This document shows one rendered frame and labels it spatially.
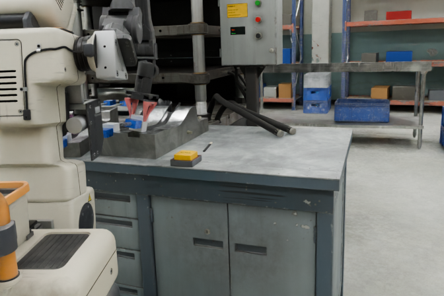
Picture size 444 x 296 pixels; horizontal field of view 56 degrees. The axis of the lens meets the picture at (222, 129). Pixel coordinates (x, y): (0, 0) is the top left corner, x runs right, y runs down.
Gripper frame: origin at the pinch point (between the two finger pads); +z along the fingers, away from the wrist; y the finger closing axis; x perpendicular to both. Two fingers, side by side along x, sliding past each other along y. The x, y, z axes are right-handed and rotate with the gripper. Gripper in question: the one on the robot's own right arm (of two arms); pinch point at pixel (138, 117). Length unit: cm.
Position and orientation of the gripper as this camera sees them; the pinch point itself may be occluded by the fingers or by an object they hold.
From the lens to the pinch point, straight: 152.0
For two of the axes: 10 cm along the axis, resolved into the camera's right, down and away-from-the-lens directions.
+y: -9.3, -1.9, 3.1
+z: -1.7, 9.8, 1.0
